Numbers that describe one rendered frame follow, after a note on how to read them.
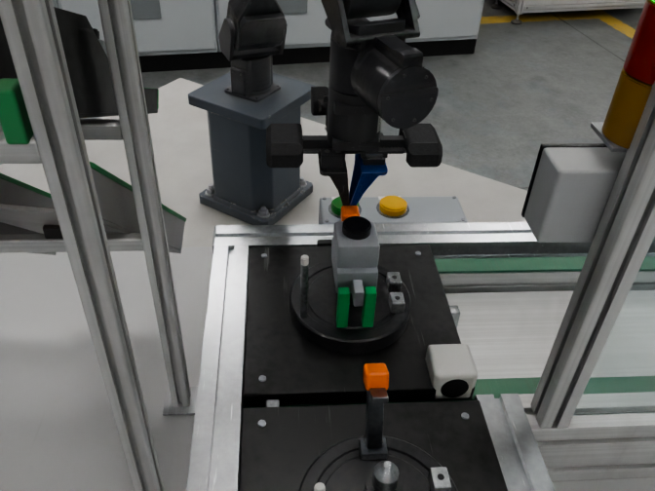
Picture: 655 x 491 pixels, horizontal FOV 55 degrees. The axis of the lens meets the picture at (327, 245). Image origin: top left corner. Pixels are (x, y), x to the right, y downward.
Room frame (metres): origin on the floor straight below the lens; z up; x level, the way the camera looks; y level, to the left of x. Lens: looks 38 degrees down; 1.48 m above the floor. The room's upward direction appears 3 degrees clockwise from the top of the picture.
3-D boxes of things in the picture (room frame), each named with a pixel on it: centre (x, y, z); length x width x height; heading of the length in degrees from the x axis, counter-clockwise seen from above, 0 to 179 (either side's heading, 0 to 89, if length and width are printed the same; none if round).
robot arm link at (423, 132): (0.60, -0.02, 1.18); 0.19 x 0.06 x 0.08; 96
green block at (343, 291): (0.49, -0.02, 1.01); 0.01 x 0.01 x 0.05; 6
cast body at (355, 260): (0.52, -0.03, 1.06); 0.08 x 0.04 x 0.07; 6
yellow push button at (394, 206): (0.75, -0.09, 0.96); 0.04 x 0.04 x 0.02
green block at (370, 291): (0.49, -0.05, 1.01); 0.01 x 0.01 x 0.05; 6
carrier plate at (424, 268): (0.53, -0.03, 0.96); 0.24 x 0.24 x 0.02; 6
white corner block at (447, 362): (0.44, -0.14, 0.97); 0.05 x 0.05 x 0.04; 6
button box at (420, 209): (0.75, -0.09, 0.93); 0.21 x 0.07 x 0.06; 96
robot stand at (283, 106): (0.92, 0.13, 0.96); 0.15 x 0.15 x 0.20; 60
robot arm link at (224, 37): (0.91, 0.12, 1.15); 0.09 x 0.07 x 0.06; 116
